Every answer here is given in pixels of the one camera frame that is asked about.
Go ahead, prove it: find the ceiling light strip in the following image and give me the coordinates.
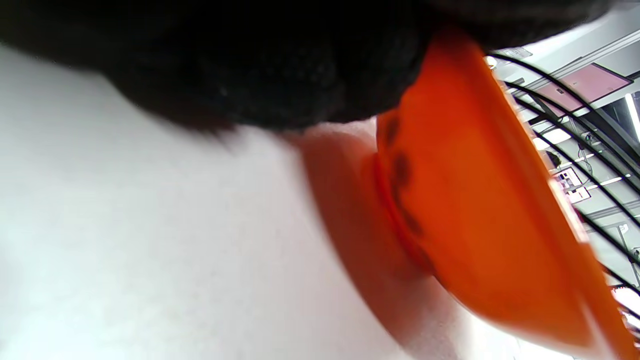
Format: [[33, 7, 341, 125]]
[[625, 92, 640, 141]]

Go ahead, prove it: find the person's left hand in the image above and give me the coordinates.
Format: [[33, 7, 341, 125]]
[[0, 0, 613, 132]]

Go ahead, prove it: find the aluminium frame beam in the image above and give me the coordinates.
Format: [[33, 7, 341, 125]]
[[495, 29, 640, 86]]

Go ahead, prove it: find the large orange bowl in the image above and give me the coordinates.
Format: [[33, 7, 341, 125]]
[[374, 30, 638, 360]]

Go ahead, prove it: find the wooden handle wire whisk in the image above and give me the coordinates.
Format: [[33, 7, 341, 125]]
[[487, 52, 640, 321]]

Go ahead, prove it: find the large pink screen monitor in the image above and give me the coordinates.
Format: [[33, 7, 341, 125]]
[[537, 62, 633, 113]]

